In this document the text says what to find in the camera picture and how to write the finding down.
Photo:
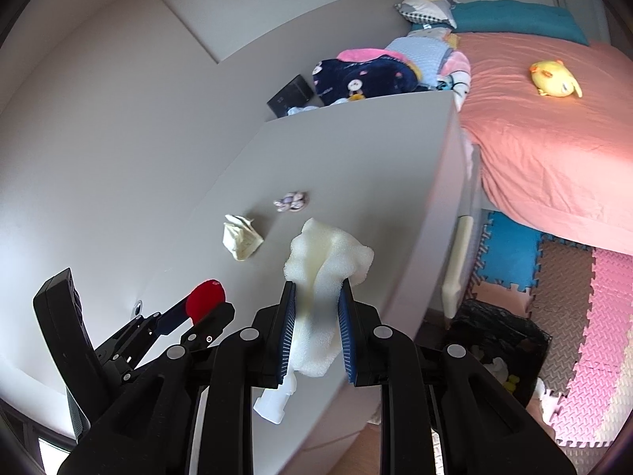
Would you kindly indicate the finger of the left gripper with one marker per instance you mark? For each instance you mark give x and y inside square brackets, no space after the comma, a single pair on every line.
[171,319]
[210,328]

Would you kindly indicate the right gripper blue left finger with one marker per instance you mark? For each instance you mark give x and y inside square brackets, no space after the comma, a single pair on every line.
[286,321]

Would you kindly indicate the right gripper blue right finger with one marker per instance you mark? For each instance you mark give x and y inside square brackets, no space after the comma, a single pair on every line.
[345,303]

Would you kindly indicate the red heart box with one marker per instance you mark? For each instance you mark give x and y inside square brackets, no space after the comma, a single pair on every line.
[203,300]

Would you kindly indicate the black trash bin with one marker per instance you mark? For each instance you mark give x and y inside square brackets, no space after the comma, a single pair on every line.
[489,332]

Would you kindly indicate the folded lined paper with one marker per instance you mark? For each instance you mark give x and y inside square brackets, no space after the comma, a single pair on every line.
[240,238]

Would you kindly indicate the purple gingham flower clip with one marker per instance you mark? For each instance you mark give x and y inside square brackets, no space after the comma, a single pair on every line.
[292,202]

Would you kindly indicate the navy patterned blanket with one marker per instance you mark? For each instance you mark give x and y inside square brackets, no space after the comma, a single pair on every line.
[336,79]

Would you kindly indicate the foam puzzle floor mat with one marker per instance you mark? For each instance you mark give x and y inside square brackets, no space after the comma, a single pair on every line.
[580,297]

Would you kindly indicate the pink folded clothes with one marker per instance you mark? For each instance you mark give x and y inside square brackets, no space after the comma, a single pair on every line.
[369,54]

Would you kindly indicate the white pink cartoon garment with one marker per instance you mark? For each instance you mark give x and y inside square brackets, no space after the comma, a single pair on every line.
[455,76]

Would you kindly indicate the pink bed sheet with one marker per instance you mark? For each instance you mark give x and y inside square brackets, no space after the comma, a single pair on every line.
[560,165]

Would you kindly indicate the light blue folded blanket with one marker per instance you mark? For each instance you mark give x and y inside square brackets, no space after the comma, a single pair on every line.
[428,54]

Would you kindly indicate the yellow chick plush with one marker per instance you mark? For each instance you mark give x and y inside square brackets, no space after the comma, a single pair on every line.
[553,79]

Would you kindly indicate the grey patterned pillow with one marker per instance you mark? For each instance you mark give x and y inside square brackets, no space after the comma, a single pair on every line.
[431,13]

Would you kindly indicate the teal pillow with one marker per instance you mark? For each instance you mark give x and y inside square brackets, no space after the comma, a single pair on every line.
[517,17]

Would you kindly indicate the black wall socket panel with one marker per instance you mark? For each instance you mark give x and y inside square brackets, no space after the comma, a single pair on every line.
[296,93]

